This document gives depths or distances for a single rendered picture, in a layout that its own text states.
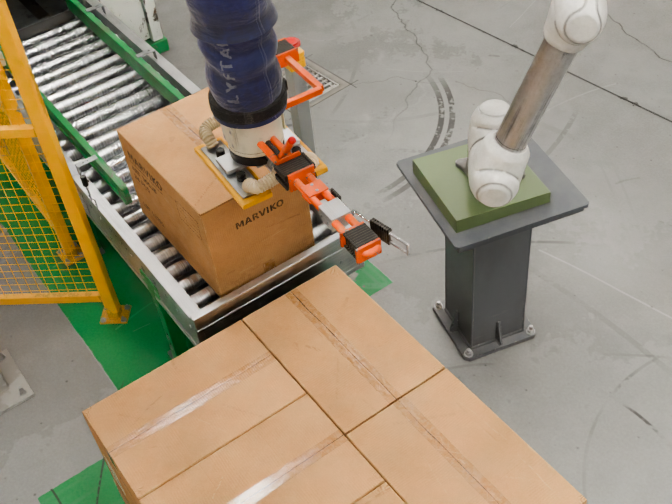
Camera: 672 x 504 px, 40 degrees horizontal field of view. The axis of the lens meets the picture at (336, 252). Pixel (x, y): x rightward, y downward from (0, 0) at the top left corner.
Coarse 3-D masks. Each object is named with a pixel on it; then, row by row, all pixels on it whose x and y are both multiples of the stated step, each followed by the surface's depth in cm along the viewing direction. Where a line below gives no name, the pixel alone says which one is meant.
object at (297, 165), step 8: (296, 152) 259; (280, 160) 257; (288, 160) 258; (296, 160) 258; (304, 160) 258; (280, 168) 256; (288, 168) 256; (296, 168) 256; (304, 168) 253; (312, 168) 254; (280, 176) 255; (288, 176) 252; (296, 176) 253; (304, 176) 255; (288, 184) 254; (304, 184) 256
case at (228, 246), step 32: (192, 96) 338; (128, 128) 328; (160, 128) 326; (192, 128) 324; (128, 160) 334; (160, 160) 313; (192, 160) 311; (160, 192) 319; (192, 192) 299; (224, 192) 298; (288, 192) 310; (160, 224) 341; (192, 224) 304; (224, 224) 300; (256, 224) 309; (288, 224) 319; (192, 256) 325; (224, 256) 308; (256, 256) 318; (288, 256) 328; (224, 288) 317
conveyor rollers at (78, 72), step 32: (64, 32) 463; (32, 64) 442; (64, 64) 443; (96, 64) 434; (128, 64) 433; (64, 96) 421; (96, 96) 420; (128, 96) 413; (160, 96) 411; (96, 128) 398; (128, 224) 354; (320, 224) 342; (160, 256) 338; (192, 288) 329
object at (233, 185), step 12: (204, 144) 288; (204, 156) 284; (216, 156) 282; (216, 168) 279; (228, 180) 274; (240, 180) 272; (240, 192) 269; (264, 192) 269; (240, 204) 267; (252, 204) 267
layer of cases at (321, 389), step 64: (256, 320) 312; (320, 320) 309; (384, 320) 307; (192, 384) 295; (256, 384) 293; (320, 384) 291; (384, 384) 288; (448, 384) 286; (128, 448) 280; (192, 448) 278; (256, 448) 276; (320, 448) 274; (384, 448) 272; (448, 448) 270; (512, 448) 268
